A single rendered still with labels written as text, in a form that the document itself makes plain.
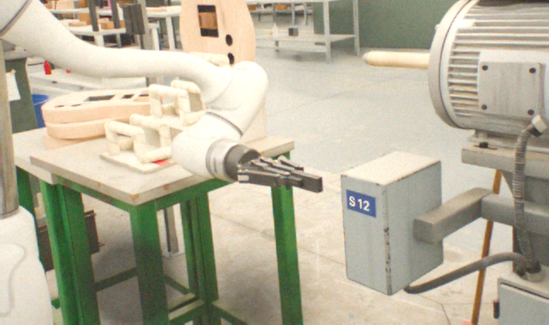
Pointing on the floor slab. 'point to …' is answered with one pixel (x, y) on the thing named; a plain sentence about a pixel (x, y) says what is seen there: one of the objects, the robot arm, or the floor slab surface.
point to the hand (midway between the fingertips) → (306, 181)
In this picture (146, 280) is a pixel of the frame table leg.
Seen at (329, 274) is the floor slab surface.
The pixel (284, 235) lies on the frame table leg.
